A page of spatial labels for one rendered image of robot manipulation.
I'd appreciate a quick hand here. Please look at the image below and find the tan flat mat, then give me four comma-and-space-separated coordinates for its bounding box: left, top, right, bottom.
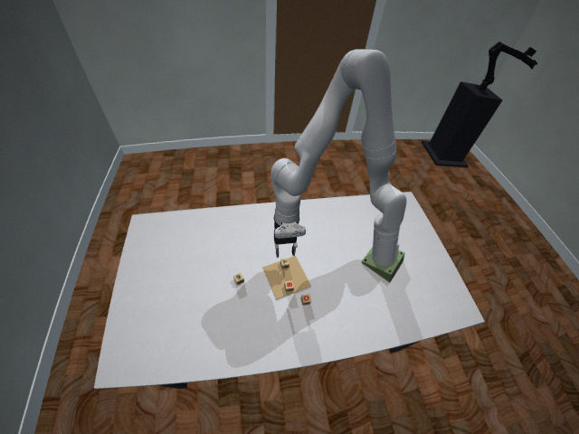
263, 256, 311, 299

